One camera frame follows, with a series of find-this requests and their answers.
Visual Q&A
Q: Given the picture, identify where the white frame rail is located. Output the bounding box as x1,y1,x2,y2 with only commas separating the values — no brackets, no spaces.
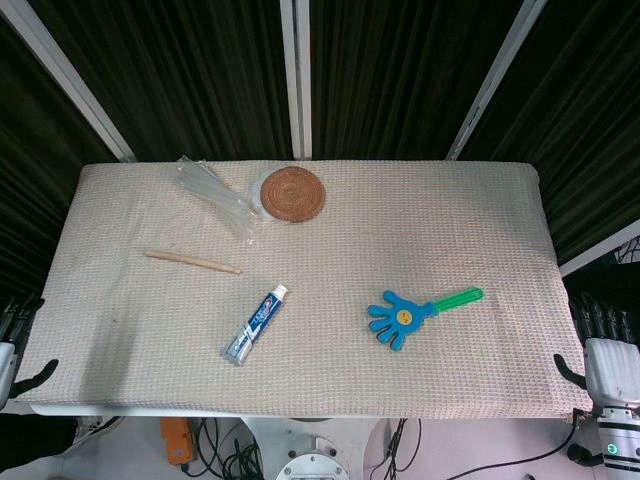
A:
559,233,640,277

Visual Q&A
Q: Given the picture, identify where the white black sneaker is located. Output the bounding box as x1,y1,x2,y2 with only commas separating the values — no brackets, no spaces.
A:
74,415,122,446

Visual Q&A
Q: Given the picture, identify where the beige waffle tablecloth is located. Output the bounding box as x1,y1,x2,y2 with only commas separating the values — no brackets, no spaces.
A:
9,160,587,421

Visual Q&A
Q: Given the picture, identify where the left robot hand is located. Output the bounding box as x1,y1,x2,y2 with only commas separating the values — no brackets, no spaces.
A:
0,294,59,406

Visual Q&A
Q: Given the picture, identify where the black cable bundle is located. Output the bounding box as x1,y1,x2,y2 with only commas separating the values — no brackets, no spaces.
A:
180,418,274,480

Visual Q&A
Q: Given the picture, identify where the white plastic disc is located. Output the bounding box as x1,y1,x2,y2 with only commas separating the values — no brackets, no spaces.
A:
248,169,281,225

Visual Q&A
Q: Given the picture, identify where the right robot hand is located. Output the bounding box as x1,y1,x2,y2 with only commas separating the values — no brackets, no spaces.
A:
553,294,640,412

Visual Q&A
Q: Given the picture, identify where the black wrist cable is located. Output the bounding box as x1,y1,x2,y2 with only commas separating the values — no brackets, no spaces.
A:
414,408,586,480

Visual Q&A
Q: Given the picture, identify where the round woven rattan coaster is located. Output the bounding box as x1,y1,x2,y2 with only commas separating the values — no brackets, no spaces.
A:
259,167,327,225

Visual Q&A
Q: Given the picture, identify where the hand-shaped plastic clapper toy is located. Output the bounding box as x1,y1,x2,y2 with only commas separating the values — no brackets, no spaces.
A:
367,286,485,352

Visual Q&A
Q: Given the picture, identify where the black cable pair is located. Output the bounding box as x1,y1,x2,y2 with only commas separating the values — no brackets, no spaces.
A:
382,418,422,480

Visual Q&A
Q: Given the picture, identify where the thin wooden stick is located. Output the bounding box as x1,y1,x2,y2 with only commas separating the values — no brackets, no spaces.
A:
144,248,244,275

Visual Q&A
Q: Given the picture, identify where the bag of clear plastic sticks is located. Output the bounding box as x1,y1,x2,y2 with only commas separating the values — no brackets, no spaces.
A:
174,154,261,246

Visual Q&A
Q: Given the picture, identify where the orange handheld controller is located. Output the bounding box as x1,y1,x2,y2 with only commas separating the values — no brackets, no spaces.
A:
159,417,195,465

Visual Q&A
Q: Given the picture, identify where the black pleated curtain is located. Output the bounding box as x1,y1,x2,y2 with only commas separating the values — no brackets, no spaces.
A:
459,0,640,266
27,0,294,162
0,14,119,306
309,0,526,162

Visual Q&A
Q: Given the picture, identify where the blue white toothpaste tube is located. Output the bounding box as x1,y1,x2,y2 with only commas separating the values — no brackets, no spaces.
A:
219,283,290,367

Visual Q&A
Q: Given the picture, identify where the white frame post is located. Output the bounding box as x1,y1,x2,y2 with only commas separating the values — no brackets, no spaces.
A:
0,0,139,162
279,0,314,161
444,0,549,161

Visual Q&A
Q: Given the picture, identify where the round metal robot base flange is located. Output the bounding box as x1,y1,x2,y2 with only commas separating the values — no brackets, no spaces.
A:
274,434,352,480

